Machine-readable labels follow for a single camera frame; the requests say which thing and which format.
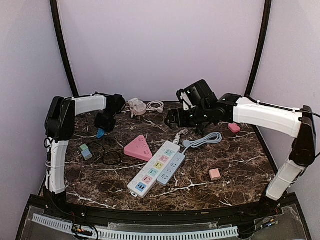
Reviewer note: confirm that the blue power strip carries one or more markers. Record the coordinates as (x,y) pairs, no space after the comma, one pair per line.
(171,169)

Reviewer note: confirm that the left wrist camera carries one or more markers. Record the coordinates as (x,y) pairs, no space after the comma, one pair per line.
(116,104)

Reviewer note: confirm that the grey-blue charger cube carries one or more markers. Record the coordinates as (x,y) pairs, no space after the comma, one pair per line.
(87,155)

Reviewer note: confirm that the pink white round socket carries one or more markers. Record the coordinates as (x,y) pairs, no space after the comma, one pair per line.
(137,107)

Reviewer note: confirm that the blue plug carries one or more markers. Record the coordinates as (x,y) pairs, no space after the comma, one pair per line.
(100,133)

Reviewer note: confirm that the black frame post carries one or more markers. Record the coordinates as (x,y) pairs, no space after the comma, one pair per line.
(62,47)
(259,47)

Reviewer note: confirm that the pink plug adapter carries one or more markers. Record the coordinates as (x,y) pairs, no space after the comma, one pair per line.
(234,127)

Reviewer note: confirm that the right black frame post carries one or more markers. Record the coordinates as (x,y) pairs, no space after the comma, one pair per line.
(259,47)

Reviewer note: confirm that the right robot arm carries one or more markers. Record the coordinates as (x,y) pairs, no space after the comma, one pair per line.
(297,123)

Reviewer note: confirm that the pink triangular power hub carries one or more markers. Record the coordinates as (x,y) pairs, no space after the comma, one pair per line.
(139,149)

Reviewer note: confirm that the white slotted cable duct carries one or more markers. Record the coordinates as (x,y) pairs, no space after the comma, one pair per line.
(117,231)

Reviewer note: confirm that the black front rail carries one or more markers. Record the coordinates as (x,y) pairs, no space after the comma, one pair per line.
(97,216)

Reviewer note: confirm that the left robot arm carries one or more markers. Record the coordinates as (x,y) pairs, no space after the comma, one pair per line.
(60,128)

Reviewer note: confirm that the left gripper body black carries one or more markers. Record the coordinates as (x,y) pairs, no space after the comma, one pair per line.
(105,121)

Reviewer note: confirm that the white multicolour power strip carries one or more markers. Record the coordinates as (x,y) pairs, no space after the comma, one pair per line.
(147,177)

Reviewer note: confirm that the salmon pink charger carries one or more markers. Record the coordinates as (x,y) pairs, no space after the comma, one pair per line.
(214,174)

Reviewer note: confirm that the green USB charger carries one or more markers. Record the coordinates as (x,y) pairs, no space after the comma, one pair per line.
(83,147)

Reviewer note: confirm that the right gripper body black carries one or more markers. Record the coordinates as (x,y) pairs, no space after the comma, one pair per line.
(199,116)

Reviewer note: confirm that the left black frame post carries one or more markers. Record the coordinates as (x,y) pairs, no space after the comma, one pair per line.
(62,47)

